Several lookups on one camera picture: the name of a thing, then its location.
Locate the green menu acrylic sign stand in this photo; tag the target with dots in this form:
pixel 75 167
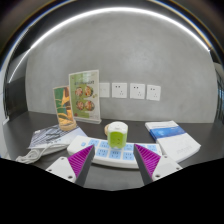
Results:
pixel 84 96

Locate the white ceiling light strip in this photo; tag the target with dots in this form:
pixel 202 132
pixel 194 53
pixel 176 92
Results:
pixel 110 10

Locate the green and white charger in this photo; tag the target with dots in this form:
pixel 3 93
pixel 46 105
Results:
pixel 117 136

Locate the white wall socket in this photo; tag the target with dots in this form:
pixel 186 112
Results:
pixel 119 90
pixel 153 92
pixel 137 91

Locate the blank white wall plate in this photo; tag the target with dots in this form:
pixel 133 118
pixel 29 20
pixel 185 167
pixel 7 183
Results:
pixel 104 90

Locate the orange sign on wooden base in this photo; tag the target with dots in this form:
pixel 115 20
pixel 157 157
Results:
pixel 64 106

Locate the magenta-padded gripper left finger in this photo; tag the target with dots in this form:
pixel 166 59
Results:
pixel 61 166

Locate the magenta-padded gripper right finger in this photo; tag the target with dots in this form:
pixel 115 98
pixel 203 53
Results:
pixel 166 165

